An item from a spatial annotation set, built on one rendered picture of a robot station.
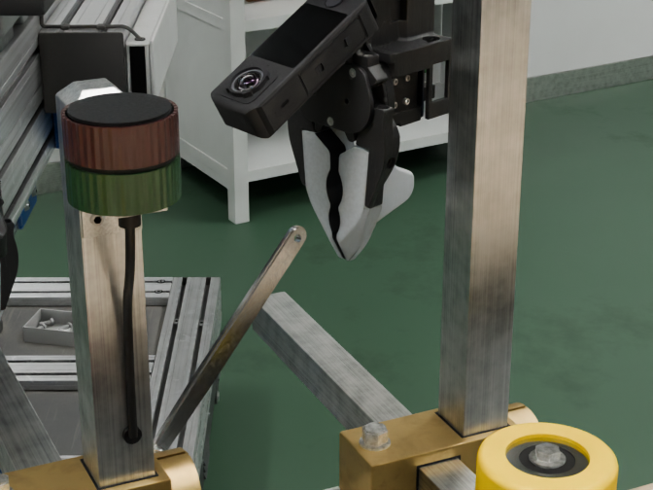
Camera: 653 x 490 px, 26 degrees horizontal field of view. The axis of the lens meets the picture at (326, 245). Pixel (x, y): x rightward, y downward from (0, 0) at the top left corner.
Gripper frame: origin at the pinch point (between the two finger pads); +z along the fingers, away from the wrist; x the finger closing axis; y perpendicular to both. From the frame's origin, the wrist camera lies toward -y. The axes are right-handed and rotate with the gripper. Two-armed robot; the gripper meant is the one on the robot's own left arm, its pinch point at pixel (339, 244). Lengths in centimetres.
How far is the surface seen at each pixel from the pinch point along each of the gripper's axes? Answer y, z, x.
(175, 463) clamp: -17.4, 8.5, -3.1
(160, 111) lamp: -20.8, -15.9, -7.7
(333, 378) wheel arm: 1.9, 12.1, 2.4
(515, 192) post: 3.9, -6.0, -11.8
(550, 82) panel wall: 293, 90, 196
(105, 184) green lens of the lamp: -24.3, -12.8, -7.4
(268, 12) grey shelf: 165, 44, 187
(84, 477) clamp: -22.5, 8.3, -0.6
